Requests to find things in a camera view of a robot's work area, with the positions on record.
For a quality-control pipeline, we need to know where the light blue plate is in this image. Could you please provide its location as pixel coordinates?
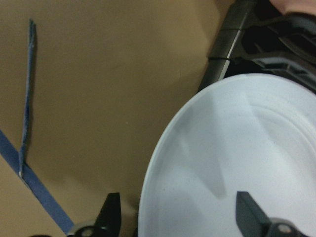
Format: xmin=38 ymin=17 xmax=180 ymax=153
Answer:
xmin=138 ymin=74 xmax=316 ymax=237

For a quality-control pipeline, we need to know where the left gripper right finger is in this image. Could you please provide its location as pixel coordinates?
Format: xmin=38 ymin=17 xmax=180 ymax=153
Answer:
xmin=236 ymin=191 xmax=306 ymax=237

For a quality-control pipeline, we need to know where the black dish rack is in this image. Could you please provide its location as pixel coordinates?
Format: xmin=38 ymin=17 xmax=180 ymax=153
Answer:
xmin=198 ymin=0 xmax=316 ymax=92

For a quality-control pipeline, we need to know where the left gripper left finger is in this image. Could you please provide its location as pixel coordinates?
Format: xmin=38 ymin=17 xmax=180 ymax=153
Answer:
xmin=67 ymin=193 xmax=121 ymax=237

